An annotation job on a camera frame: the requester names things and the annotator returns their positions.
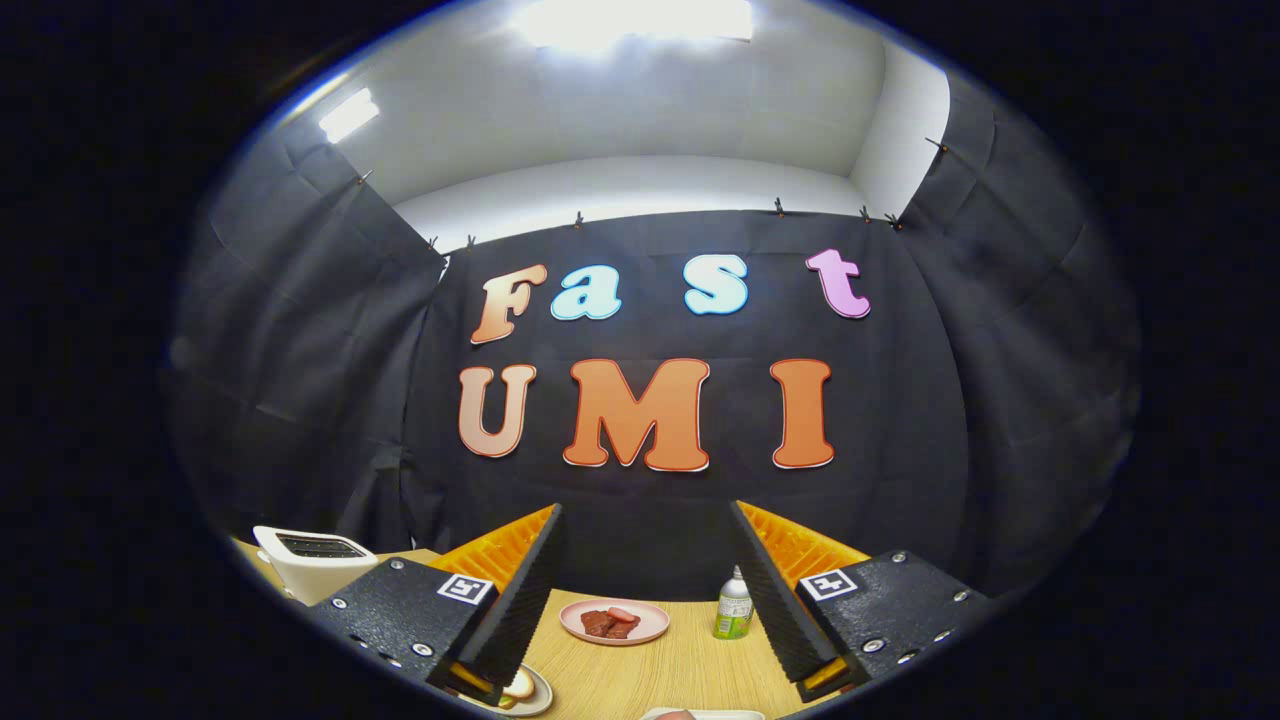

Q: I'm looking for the pink plate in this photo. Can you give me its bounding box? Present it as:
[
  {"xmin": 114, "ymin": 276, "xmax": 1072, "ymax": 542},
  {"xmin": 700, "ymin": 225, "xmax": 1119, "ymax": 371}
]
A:
[{"xmin": 559, "ymin": 598, "xmax": 671, "ymax": 647}]

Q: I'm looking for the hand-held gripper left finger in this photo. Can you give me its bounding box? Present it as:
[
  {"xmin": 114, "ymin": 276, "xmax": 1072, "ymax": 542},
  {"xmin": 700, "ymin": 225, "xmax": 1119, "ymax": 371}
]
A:
[{"xmin": 305, "ymin": 502, "xmax": 564, "ymax": 706}]

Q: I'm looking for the brown meat piece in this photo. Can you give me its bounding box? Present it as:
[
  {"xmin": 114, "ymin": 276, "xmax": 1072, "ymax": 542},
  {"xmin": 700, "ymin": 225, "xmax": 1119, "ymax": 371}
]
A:
[{"xmin": 581, "ymin": 609, "xmax": 642, "ymax": 640}]

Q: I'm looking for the white toaster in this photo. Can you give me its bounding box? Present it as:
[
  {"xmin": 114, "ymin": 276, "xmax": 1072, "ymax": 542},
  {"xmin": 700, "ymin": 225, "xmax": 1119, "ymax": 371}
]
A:
[{"xmin": 252, "ymin": 525, "xmax": 379, "ymax": 607}]

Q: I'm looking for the ceiling light panel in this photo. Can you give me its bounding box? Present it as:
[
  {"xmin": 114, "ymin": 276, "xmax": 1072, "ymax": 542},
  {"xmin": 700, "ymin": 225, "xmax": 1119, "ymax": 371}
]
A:
[
  {"xmin": 515, "ymin": 0, "xmax": 753, "ymax": 51},
  {"xmin": 318, "ymin": 88, "xmax": 381, "ymax": 144}
]

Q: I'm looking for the round white plate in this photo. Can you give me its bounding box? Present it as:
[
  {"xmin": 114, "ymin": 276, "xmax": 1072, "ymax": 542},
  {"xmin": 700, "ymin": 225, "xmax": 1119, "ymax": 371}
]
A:
[{"xmin": 470, "ymin": 662, "xmax": 554, "ymax": 718}]

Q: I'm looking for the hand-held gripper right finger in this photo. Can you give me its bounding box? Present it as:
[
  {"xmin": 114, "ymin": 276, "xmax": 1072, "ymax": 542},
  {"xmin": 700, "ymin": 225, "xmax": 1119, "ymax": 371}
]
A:
[{"xmin": 728, "ymin": 499, "xmax": 991, "ymax": 703}]

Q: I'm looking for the green label metal bottle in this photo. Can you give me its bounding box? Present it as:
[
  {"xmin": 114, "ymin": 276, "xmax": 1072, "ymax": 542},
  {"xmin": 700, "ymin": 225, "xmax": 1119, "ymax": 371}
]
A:
[{"xmin": 713, "ymin": 565, "xmax": 754, "ymax": 641}]

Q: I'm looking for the black backdrop cloth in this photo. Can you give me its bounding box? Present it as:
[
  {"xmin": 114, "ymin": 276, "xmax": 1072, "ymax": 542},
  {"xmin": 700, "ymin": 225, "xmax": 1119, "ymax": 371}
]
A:
[{"xmin": 165, "ymin": 70, "xmax": 1141, "ymax": 601}]

